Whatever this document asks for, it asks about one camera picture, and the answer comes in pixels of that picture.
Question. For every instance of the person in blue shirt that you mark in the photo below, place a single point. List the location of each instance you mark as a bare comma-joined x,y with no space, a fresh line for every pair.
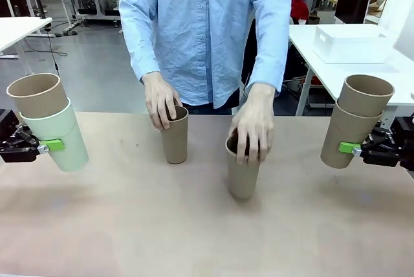
200,31

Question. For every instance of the person's left hand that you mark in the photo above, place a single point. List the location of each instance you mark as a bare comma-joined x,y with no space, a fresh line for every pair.
255,121

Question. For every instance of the red round object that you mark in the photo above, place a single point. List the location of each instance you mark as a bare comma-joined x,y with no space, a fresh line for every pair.
300,8

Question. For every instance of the white plastic basket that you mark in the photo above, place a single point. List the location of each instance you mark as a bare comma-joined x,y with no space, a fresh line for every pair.
349,44

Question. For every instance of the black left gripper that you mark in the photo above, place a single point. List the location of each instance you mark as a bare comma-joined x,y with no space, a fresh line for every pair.
8,125

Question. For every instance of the person's right forearm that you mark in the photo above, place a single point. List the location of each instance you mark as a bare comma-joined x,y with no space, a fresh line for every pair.
142,53

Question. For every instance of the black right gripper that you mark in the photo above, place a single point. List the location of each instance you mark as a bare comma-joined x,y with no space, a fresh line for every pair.
406,138

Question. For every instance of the person's right hand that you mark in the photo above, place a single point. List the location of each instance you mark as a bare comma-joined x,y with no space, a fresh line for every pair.
160,99

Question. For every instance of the black monitor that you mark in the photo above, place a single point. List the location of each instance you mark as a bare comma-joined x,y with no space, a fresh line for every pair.
352,0

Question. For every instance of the white side table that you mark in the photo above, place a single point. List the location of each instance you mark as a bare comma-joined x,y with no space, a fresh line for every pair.
19,29

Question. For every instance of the large white table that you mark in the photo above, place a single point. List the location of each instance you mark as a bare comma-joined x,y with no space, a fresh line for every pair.
307,40

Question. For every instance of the pale green cup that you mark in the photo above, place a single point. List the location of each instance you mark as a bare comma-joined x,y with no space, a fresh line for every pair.
64,147

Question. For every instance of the person's left forearm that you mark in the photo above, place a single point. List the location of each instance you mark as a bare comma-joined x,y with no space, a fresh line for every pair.
270,57

